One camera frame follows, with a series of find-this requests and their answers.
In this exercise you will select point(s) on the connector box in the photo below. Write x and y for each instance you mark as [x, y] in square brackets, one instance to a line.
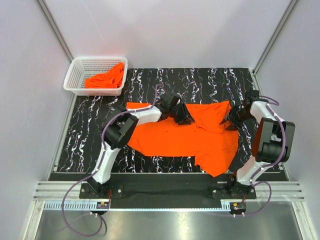
[103, 205]
[238, 206]

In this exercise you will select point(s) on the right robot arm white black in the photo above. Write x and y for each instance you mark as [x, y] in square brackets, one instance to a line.
[272, 143]

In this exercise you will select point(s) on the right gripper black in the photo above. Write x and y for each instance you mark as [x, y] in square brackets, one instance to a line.
[234, 125]

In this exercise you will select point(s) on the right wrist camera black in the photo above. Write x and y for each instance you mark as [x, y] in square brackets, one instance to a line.
[251, 96]

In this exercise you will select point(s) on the aluminium frame rail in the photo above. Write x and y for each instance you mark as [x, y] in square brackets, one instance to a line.
[66, 193]

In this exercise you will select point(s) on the left connector box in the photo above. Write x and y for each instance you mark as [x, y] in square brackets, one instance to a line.
[103, 205]

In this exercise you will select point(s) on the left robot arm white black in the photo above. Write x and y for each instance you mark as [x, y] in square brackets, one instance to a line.
[118, 131]

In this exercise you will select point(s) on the orange t shirt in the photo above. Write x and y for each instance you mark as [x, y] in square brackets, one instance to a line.
[207, 140]

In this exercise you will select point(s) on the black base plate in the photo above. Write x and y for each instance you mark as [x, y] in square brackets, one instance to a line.
[143, 191]

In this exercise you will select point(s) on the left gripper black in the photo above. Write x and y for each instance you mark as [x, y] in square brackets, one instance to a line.
[185, 119]

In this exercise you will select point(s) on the white plastic basket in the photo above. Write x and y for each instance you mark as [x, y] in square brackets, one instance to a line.
[82, 68]

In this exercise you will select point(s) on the black marble pattern mat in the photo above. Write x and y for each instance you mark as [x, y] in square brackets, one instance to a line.
[82, 142]

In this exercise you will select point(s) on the right connector box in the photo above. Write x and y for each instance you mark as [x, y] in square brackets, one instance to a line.
[238, 206]

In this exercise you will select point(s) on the orange t shirts in basket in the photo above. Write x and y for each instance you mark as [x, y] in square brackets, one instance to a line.
[109, 80]

